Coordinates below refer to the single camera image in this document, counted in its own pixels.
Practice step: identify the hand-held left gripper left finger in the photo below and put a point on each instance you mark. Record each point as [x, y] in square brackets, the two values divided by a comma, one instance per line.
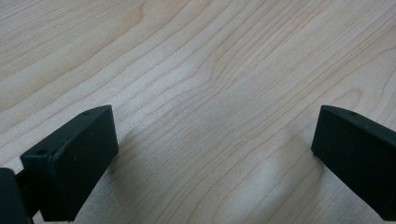
[71, 161]

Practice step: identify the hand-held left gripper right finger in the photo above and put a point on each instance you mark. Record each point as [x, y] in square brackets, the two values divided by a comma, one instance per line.
[358, 155]

